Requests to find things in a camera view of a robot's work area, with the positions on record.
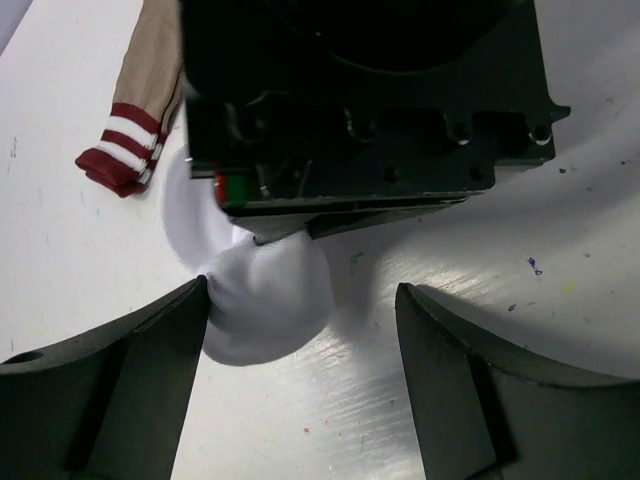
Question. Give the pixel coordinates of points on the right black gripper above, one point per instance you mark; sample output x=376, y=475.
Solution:
x=378, y=110

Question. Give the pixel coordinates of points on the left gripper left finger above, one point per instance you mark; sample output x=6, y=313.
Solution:
x=109, y=403

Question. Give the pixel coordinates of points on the white sock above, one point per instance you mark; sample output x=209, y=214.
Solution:
x=266, y=300

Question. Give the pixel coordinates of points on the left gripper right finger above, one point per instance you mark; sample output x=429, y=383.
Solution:
x=485, y=408

